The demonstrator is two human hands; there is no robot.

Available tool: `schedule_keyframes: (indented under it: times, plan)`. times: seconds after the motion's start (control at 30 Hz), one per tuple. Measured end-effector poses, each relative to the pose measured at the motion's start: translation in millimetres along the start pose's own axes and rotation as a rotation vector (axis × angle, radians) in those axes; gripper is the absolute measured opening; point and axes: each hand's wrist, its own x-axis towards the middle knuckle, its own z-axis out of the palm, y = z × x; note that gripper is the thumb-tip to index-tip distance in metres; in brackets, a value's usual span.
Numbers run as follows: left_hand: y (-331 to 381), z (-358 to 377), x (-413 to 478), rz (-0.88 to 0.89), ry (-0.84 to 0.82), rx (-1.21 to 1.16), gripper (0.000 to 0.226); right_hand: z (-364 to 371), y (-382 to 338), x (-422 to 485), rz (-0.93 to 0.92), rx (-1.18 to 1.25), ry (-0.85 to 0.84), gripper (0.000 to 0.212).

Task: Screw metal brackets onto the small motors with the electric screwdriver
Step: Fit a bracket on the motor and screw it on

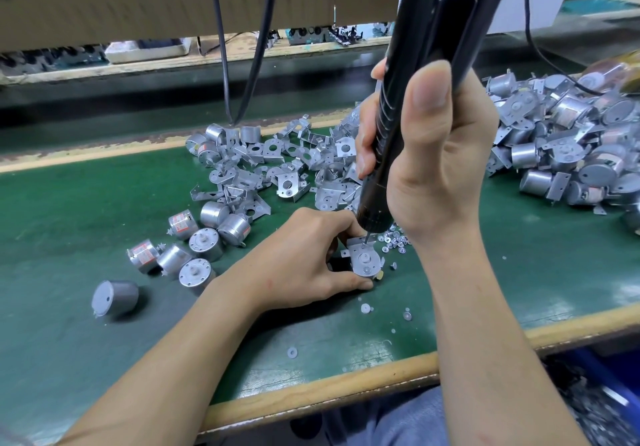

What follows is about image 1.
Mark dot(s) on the black electric screwdriver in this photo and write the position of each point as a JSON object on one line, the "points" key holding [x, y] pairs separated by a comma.
{"points": [[440, 30]]}

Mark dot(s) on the person's left forearm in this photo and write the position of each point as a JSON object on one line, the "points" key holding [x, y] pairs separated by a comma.
{"points": [[150, 376]]}

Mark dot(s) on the silver metal bracket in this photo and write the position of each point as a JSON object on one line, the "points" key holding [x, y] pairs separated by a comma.
{"points": [[358, 248]]}

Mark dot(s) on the brown back panel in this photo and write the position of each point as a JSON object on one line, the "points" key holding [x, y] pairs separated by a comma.
{"points": [[150, 0]]}

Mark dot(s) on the orange packet in plastic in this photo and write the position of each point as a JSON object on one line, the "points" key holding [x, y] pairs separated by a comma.
{"points": [[612, 72]]}

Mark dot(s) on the pile of assembled motors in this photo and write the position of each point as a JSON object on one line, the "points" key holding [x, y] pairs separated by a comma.
{"points": [[565, 135]]}

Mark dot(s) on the green bench mat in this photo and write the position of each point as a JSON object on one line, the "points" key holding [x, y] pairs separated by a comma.
{"points": [[50, 260]]}

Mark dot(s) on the person's left hand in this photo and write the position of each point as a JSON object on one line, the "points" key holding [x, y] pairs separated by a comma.
{"points": [[295, 260]]}

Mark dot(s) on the pile of metal brackets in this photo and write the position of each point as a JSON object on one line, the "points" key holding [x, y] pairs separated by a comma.
{"points": [[270, 160]]}

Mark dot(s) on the person's right hand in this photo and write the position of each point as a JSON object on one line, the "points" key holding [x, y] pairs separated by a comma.
{"points": [[440, 160]]}

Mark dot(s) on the pile of silver motors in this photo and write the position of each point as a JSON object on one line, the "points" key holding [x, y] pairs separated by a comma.
{"points": [[190, 246]]}

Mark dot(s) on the silver round motor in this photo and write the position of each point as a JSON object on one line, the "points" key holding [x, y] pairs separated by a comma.
{"points": [[368, 264]]}

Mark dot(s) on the dark blue crate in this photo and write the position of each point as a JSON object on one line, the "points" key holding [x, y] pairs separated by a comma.
{"points": [[605, 401]]}

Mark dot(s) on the person's right forearm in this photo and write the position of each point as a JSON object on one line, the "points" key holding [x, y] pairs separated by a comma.
{"points": [[490, 351]]}

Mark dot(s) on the grey blue trousers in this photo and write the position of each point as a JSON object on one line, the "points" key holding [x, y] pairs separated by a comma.
{"points": [[400, 421]]}

